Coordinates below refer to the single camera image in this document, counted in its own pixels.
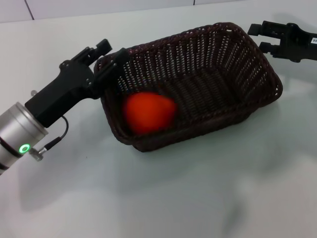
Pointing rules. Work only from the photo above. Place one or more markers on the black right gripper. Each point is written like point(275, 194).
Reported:
point(299, 44)

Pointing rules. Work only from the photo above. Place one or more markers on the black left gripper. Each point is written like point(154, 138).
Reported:
point(67, 89)

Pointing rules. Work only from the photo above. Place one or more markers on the orange toy fruit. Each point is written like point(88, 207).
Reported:
point(148, 112)

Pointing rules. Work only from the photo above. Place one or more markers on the dark brown woven basket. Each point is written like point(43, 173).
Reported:
point(205, 81)

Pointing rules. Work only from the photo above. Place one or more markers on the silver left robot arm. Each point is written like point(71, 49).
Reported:
point(17, 131)

